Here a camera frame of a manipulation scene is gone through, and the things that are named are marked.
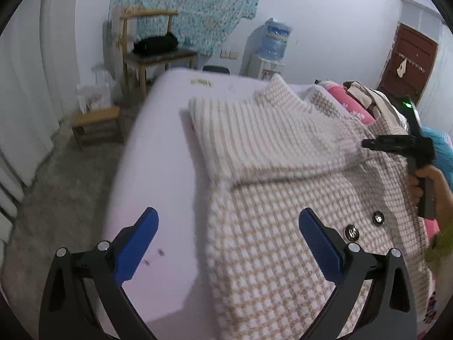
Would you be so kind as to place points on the small wooden stool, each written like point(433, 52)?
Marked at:
point(95, 117)

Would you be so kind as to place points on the brown wooden door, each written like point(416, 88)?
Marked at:
point(407, 49)

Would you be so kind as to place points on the wooden chair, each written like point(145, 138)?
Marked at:
point(136, 65)

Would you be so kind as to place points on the pink floral blanket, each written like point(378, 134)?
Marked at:
point(348, 102)

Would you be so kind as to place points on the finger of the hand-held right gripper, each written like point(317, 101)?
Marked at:
point(385, 144)

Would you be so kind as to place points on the white curtain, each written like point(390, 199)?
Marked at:
point(28, 95)

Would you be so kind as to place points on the blue cloth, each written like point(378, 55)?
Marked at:
point(442, 145)

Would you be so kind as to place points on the black bin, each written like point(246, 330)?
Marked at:
point(216, 69)

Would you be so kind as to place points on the white water dispenser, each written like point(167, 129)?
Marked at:
point(263, 69)

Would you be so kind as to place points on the black bag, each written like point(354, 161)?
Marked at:
point(155, 44)

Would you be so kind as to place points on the pile of beige clothes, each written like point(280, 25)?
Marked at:
point(364, 94)

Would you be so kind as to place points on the blue water bottle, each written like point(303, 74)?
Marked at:
point(276, 40)

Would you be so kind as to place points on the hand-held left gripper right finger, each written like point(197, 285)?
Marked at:
point(320, 248)

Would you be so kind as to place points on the teal floral hanging cloth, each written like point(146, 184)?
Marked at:
point(198, 3)

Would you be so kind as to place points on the person's right hand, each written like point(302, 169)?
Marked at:
point(444, 198)

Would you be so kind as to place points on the beige white houndstooth coat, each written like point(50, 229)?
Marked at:
point(265, 202)

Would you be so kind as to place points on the small cloth on door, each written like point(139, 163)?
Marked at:
point(401, 68)

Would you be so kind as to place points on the bed with pink sheet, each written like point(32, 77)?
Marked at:
point(159, 148)

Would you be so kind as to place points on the white plastic bags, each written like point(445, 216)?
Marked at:
point(95, 90)

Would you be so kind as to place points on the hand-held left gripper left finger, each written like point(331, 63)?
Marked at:
point(141, 241)

